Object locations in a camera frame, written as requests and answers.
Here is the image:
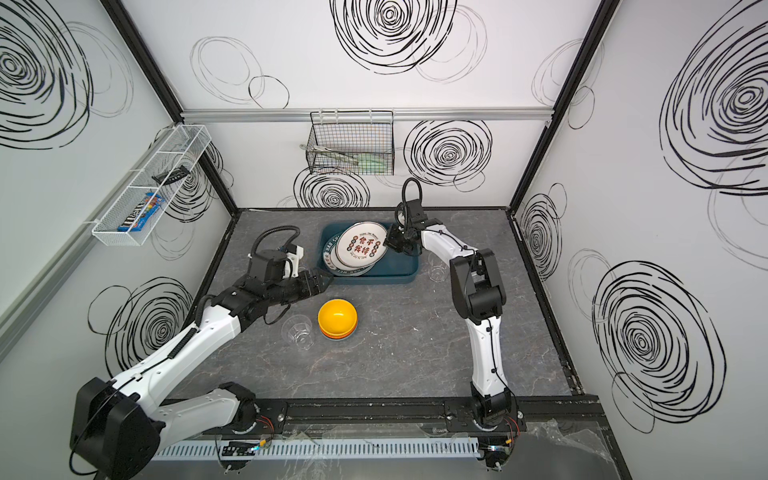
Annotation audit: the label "clear glass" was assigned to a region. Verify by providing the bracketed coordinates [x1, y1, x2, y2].
[281, 315, 314, 351]
[427, 263, 449, 283]

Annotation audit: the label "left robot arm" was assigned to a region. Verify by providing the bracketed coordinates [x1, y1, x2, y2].
[69, 247, 334, 479]

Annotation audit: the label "teal plastic bin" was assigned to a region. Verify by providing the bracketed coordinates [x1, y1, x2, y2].
[316, 221, 420, 286]

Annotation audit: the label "blue candy packet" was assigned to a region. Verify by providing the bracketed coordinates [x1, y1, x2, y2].
[117, 193, 165, 232]

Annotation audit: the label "orange bowl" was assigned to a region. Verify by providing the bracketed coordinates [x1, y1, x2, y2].
[321, 330, 355, 341]

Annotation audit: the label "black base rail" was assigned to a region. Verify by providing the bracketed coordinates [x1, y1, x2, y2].
[251, 395, 607, 433]

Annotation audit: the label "green rimmed white plate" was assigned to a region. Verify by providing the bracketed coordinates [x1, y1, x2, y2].
[322, 233, 373, 277]

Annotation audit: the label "yellow bowl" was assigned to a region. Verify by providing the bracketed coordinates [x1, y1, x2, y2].
[317, 299, 358, 334]

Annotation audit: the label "clear glass right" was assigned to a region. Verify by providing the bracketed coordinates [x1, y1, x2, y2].
[427, 263, 449, 283]

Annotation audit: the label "white wire shelf basket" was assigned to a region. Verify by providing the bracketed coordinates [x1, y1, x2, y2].
[91, 124, 211, 247]

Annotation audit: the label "black wire basket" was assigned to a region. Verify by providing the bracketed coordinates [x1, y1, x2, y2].
[303, 109, 395, 176]

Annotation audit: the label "green item in basket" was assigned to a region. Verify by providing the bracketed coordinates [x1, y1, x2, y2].
[356, 153, 393, 173]

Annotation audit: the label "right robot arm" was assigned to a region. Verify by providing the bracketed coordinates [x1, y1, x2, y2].
[385, 200, 517, 430]

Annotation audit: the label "clear glass front left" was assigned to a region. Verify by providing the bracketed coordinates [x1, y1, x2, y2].
[281, 315, 314, 351]

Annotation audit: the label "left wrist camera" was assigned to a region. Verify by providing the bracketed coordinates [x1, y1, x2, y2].
[284, 244, 304, 278]

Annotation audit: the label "metal tongs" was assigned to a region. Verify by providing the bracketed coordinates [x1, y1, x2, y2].
[299, 144, 359, 166]

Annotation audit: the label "white slotted cable duct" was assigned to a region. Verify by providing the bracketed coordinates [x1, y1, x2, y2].
[153, 437, 481, 462]

